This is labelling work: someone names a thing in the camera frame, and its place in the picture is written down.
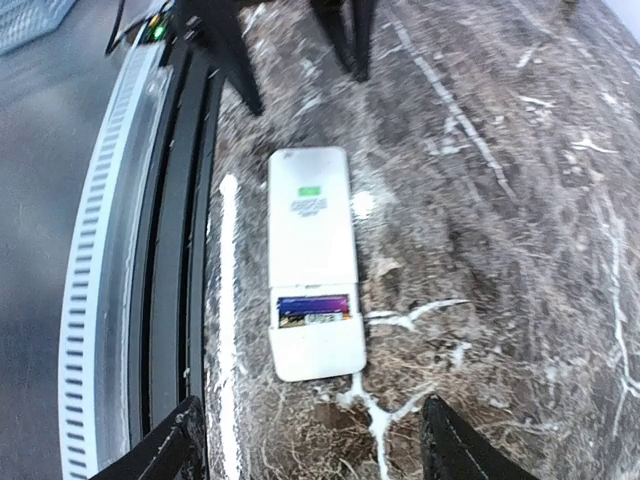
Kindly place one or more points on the white remote control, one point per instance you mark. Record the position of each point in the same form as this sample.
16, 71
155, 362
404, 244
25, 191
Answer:
311, 242

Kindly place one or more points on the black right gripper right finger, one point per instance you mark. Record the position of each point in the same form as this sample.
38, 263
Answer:
452, 449

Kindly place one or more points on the white slotted cable duct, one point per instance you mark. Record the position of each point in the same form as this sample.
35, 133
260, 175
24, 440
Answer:
93, 361

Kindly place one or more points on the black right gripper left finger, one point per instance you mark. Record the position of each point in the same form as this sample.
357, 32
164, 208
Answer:
175, 449

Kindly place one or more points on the white battery cover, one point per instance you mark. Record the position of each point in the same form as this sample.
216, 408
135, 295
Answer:
319, 351

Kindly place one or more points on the blue AAA battery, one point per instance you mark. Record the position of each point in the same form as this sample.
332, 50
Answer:
303, 305

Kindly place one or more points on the gold black AAA battery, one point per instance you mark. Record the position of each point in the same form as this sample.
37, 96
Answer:
302, 320

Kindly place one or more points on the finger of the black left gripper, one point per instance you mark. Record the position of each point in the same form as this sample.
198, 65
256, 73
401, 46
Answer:
214, 28
348, 26

